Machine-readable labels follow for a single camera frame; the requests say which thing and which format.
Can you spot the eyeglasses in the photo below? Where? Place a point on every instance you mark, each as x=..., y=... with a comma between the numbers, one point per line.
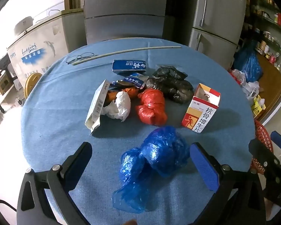
x=79, y=56

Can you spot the yellow round stool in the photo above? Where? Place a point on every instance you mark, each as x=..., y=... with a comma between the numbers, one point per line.
x=32, y=82

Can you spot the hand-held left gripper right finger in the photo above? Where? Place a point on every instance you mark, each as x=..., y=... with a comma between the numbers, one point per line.
x=203, y=166

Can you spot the red plastic basket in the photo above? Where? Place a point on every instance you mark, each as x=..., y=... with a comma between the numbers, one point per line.
x=263, y=133

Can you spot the black plastic bag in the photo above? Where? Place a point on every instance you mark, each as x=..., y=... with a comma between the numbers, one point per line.
x=175, y=86

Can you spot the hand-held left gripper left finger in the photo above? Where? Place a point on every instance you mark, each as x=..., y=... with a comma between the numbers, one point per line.
x=79, y=166

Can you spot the grey pot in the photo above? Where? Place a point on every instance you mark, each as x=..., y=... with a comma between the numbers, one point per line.
x=23, y=25

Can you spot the dark wooden table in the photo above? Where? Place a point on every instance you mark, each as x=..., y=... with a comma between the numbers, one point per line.
x=0, y=70

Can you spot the row of jars and bottles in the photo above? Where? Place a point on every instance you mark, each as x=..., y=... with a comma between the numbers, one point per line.
x=271, y=51

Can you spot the large blue plastic bag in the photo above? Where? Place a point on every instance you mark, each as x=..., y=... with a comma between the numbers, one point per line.
x=248, y=63

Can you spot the grey refrigerator with grooves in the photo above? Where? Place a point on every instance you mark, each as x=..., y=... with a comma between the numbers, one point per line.
x=124, y=9

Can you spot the white chest freezer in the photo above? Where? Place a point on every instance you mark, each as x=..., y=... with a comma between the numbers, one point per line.
x=37, y=51

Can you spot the torn blue box piece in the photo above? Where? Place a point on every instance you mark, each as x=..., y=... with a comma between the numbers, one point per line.
x=133, y=82

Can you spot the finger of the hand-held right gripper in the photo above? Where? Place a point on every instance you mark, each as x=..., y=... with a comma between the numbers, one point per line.
x=280, y=141
x=262, y=155

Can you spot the blue toothpaste box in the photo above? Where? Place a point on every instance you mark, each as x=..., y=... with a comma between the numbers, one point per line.
x=128, y=66

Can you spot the red plastic bag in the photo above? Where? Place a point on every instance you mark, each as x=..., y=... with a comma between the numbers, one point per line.
x=152, y=107

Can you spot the wooden shelf cabinet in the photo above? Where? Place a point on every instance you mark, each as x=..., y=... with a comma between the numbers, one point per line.
x=269, y=72

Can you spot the orange wrapper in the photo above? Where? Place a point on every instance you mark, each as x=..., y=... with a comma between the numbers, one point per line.
x=128, y=91

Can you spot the long white stick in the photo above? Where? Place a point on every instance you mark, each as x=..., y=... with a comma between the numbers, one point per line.
x=131, y=50

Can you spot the white plastic bag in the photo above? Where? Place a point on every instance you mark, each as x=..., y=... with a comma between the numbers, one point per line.
x=237, y=76
x=119, y=105
x=251, y=90

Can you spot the yellow printed bag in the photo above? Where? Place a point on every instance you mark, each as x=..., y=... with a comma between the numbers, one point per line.
x=257, y=106

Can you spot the white carton box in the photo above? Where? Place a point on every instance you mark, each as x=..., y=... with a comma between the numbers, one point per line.
x=96, y=110

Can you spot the red yellow medicine box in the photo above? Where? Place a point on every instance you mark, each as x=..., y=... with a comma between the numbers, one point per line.
x=201, y=117

